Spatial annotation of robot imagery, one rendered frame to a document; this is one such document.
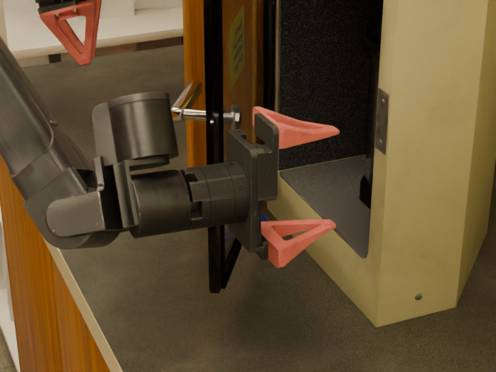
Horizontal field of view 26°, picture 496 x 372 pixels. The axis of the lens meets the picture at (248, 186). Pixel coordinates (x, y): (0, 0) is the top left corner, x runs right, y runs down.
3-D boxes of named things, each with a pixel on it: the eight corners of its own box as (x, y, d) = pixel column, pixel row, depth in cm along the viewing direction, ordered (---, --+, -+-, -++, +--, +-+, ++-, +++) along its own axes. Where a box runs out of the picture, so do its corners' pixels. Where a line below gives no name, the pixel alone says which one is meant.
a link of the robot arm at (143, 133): (88, 238, 104) (48, 240, 96) (69, 123, 105) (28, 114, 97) (204, 217, 101) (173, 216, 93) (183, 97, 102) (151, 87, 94)
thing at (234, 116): (242, 152, 120) (242, 105, 117) (238, 160, 118) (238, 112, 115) (225, 150, 120) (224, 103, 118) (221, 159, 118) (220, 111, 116)
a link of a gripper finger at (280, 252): (350, 189, 101) (257, 203, 97) (348, 257, 103) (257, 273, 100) (320, 164, 106) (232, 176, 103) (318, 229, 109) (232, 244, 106)
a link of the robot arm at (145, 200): (118, 242, 99) (131, 237, 94) (105, 169, 99) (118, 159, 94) (189, 231, 101) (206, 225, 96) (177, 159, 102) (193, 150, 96)
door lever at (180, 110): (232, 98, 125) (232, 77, 124) (213, 131, 117) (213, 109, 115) (187, 95, 126) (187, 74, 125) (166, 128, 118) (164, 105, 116)
